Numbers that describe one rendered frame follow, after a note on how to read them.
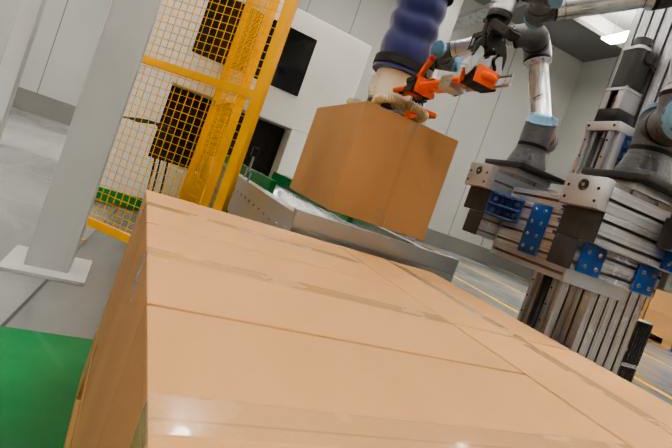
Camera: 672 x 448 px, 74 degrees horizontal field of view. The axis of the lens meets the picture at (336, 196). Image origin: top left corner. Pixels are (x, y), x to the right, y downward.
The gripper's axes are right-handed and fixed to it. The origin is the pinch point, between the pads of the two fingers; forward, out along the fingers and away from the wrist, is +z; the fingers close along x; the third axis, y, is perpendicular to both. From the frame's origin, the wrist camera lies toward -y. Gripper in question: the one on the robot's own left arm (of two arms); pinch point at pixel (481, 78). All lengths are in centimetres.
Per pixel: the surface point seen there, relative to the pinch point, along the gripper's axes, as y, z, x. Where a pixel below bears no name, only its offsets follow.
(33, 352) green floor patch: 24, 116, 92
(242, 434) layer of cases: -85, 63, 64
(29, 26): 294, 9, 198
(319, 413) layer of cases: -81, 63, 56
